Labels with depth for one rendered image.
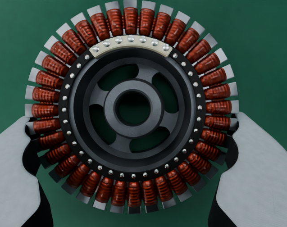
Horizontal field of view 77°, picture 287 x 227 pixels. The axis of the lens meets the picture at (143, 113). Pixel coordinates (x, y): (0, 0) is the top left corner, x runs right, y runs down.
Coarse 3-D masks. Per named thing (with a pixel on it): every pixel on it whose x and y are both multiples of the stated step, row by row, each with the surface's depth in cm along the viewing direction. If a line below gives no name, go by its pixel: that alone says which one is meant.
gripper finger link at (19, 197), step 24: (24, 120) 10; (0, 144) 8; (24, 144) 8; (0, 168) 7; (24, 168) 7; (0, 192) 6; (24, 192) 6; (0, 216) 5; (24, 216) 5; (48, 216) 6
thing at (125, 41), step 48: (144, 0) 9; (48, 48) 9; (96, 48) 9; (144, 48) 9; (192, 48) 9; (48, 96) 9; (96, 96) 11; (144, 96) 11; (192, 96) 10; (48, 144) 9; (96, 144) 11; (192, 144) 9; (96, 192) 9; (144, 192) 9
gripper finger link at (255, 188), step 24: (240, 120) 10; (240, 144) 8; (264, 144) 8; (240, 168) 7; (264, 168) 7; (216, 192) 6; (240, 192) 6; (264, 192) 6; (216, 216) 6; (240, 216) 5; (264, 216) 5
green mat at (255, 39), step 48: (0, 0) 12; (48, 0) 12; (96, 0) 13; (192, 0) 13; (240, 0) 13; (0, 48) 13; (240, 48) 13; (0, 96) 13; (240, 96) 13; (144, 144) 13; (48, 192) 13; (192, 192) 13
